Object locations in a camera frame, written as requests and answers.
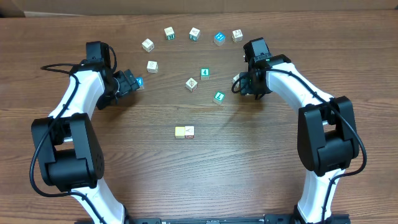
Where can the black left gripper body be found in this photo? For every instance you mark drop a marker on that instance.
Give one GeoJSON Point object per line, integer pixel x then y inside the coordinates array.
{"type": "Point", "coordinates": [126, 82]}

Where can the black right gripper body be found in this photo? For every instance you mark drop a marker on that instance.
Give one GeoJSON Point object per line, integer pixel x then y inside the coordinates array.
{"type": "Point", "coordinates": [249, 86]}

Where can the blue X wooden block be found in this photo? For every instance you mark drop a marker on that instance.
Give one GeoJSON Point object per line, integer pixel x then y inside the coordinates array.
{"type": "Point", "coordinates": [140, 82]}

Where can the wooden block yellow blue side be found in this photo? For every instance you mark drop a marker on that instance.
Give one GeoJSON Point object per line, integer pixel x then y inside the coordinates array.
{"type": "Point", "coordinates": [148, 45]}

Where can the number 2 wooden block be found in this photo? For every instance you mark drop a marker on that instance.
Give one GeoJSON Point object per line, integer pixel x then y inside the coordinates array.
{"type": "Point", "coordinates": [191, 84]}

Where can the yellow top wooden block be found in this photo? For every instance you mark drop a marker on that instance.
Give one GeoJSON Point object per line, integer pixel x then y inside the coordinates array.
{"type": "Point", "coordinates": [179, 132]}

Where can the red D wooden block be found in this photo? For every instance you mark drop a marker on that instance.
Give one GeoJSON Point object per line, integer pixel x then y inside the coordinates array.
{"type": "Point", "coordinates": [189, 131]}

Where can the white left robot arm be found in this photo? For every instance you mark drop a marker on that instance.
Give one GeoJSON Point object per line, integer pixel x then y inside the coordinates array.
{"type": "Point", "coordinates": [68, 159]}

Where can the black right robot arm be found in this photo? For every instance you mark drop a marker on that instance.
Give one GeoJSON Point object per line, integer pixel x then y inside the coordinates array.
{"type": "Point", "coordinates": [327, 141]}

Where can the plain X wooden block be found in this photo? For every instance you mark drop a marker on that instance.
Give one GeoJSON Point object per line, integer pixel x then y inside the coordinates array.
{"type": "Point", "coordinates": [235, 78]}

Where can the green L wooden block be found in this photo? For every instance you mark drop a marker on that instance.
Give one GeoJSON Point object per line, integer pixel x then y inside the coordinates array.
{"type": "Point", "coordinates": [219, 97]}

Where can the green 4 wooden block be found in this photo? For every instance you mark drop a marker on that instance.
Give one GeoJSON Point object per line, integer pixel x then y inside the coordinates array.
{"type": "Point", "coordinates": [205, 73]}

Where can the blue top wooden block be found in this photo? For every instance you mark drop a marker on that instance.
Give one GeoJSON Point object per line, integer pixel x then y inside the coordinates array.
{"type": "Point", "coordinates": [219, 39]}

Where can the green R wooden block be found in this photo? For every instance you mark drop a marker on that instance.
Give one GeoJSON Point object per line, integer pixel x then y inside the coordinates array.
{"type": "Point", "coordinates": [169, 33]}

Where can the green J wooden block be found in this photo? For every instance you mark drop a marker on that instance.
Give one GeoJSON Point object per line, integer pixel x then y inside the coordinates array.
{"type": "Point", "coordinates": [194, 34]}

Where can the cardboard back panel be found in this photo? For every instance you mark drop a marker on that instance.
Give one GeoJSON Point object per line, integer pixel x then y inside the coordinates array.
{"type": "Point", "coordinates": [19, 8]}

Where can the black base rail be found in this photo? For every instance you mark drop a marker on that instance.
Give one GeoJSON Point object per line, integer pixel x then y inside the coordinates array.
{"type": "Point", "coordinates": [211, 221]}

